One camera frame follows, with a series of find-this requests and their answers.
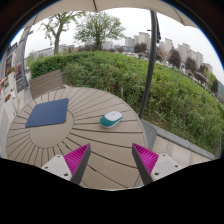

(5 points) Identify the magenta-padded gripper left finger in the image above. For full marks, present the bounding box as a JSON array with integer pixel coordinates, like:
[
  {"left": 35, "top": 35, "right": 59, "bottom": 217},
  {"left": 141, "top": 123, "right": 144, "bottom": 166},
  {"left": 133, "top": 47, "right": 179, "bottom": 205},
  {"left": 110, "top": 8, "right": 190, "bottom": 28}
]
[{"left": 41, "top": 143, "right": 92, "bottom": 186}]

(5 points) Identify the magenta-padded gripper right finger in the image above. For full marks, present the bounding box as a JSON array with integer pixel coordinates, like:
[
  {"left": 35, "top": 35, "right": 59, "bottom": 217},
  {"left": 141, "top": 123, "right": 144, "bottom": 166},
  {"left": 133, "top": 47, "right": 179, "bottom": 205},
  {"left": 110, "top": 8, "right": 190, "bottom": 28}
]
[{"left": 131, "top": 143, "right": 184, "bottom": 186}]

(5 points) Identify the white and teal computer mouse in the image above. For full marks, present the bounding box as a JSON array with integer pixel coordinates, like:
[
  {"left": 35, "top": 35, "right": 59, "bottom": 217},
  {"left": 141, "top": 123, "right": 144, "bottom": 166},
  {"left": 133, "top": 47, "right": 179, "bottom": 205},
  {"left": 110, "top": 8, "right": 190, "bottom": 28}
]
[{"left": 99, "top": 110, "right": 124, "bottom": 129}]

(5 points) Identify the blue rectangular mouse pad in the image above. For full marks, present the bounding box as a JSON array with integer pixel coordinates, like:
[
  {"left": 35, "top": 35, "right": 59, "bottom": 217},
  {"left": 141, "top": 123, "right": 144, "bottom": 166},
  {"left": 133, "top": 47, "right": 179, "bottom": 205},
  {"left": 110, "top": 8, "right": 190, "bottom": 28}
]
[{"left": 25, "top": 97, "right": 70, "bottom": 129}]

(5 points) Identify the green hedge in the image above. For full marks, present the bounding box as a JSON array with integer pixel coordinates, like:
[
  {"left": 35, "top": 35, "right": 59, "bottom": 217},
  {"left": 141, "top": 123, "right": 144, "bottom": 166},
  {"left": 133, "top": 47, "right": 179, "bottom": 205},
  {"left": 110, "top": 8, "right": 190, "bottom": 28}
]
[{"left": 29, "top": 49, "right": 224, "bottom": 155}]

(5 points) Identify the slatted outdoor chair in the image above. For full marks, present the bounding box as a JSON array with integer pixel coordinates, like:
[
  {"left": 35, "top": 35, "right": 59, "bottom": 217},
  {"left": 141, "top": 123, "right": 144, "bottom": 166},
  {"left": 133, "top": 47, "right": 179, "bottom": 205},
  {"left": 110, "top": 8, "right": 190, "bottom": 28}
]
[{"left": 29, "top": 69, "right": 66, "bottom": 100}]

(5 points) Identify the dark curved parasol pole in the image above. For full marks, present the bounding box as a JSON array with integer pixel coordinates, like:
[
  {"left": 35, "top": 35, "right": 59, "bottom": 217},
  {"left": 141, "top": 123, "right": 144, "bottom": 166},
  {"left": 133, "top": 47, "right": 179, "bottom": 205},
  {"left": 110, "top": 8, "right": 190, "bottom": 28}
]
[{"left": 138, "top": 10, "right": 162, "bottom": 151}]

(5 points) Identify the white planter box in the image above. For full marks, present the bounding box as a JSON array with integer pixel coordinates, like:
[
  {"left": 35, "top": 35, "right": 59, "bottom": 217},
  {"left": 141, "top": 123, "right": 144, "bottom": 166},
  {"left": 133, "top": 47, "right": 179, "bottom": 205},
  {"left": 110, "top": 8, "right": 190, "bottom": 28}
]
[{"left": 6, "top": 68, "right": 18, "bottom": 101}]

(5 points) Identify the group of apartment buildings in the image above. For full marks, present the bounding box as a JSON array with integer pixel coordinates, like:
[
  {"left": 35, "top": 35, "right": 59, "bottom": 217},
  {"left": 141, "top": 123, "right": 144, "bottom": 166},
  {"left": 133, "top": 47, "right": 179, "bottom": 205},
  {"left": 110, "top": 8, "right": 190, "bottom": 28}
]
[{"left": 124, "top": 31, "right": 214, "bottom": 74}]

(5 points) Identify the dark banner stand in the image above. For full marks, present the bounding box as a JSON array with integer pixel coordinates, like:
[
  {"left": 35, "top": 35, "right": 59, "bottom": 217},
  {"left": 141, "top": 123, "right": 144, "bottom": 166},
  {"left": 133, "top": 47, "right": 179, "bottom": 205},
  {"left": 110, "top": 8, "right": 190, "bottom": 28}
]
[{"left": 14, "top": 26, "right": 34, "bottom": 93}]

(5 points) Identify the sparse-leaved tree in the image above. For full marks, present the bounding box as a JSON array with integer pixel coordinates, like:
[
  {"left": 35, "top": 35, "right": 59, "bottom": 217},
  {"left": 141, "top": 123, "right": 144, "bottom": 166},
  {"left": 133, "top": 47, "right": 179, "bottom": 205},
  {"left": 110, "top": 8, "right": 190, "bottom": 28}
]
[{"left": 39, "top": 11, "right": 86, "bottom": 56}]

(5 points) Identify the round green tree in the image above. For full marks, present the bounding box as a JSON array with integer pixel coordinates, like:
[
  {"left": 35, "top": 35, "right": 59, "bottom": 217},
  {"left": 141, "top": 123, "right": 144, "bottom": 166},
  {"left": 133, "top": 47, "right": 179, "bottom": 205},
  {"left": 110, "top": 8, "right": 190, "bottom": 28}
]
[{"left": 73, "top": 11, "right": 126, "bottom": 51}]

